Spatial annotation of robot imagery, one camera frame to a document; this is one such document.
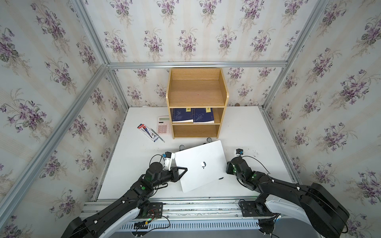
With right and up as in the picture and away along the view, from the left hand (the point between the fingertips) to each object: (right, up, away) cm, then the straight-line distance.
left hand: (188, 173), depth 75 cm
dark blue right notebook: (+9, +30, +15) cm, 35 cm away
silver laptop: (+9, +3, +5) cm, 11 cm away
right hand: (+24, +1, +13) cm, 27 cm away
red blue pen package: (-29, +19, +28) cm, 45 cm away
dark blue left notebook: (-4, +31, +15) cm, 35 cm away
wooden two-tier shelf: (+5, +40, +7) cm, 41 cm away
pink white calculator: (-19, +24, +31) cm, 43 cm away
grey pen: (-22, +17, +26) cm, 38 cm away
